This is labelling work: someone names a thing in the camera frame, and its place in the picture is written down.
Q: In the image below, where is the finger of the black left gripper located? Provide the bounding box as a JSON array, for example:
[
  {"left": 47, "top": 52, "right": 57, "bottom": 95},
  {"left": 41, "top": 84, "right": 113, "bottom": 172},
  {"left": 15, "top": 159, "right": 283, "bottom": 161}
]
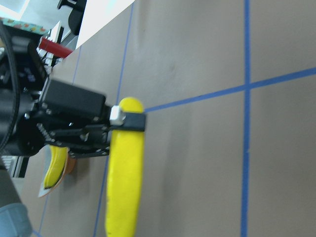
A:
[{"left": 110, "top": 105, "right": 146, "bottom": 131}]

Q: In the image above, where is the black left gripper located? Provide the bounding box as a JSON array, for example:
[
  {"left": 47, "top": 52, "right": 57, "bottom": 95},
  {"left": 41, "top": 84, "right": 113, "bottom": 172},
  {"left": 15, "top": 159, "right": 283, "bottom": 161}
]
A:
[{"left": 0, "top": 24, "right": 111, "bottom": 158}]

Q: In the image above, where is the large yellow banana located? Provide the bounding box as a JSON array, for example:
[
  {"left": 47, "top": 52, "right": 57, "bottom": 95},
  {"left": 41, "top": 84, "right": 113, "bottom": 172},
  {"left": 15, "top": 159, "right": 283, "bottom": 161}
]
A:
[{"left": 44, "top": 145, "right": 68, "bottom": 189}]

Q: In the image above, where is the square grey orange-rimmed plate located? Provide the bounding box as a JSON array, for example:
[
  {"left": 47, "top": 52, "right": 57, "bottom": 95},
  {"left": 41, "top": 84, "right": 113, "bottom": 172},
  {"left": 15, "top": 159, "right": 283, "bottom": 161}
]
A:
[{"left": 38, "top": 157, "right": 77, "bottom": 198}]

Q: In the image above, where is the red cylinder object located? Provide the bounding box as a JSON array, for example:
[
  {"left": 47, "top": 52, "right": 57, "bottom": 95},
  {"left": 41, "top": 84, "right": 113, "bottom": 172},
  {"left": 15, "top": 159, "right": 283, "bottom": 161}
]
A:
[{"left": 39, "top": 38, "right": 73, "bottom": 58}]

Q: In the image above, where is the brown paper table mat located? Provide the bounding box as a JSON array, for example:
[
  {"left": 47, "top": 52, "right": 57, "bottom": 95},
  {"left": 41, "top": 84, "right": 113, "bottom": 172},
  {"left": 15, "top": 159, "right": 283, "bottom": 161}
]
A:
[{"left": 22, "top": 0, "right": 316, "bottom": 237}]

